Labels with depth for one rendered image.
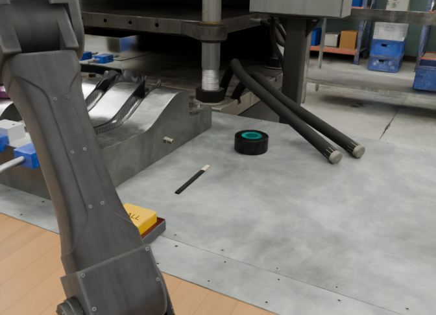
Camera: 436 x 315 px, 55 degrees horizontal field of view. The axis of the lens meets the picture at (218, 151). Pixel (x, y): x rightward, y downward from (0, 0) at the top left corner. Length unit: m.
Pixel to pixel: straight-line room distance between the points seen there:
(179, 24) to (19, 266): 1.04
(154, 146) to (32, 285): 0.41
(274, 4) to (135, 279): 1.15
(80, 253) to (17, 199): 0.48
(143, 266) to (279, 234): 0.36
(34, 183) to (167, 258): 0.32
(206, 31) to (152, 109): 0.48
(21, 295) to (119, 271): 0.27
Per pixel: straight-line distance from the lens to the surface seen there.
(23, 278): 0.65
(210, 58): 1.38
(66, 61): 0.42
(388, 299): 0.62
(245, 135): 1.00
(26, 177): 0.85
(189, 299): 0.57
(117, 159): 0.82
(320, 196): 0.83
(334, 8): 1.37
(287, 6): 1.40
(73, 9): 0.44
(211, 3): 1.36
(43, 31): 0.43
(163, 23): 1.54
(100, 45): 1.71
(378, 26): 6.28
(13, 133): 0.86
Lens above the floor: 1.18
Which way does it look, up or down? 23 degrees down
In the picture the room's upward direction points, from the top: 2 degrees clockwise
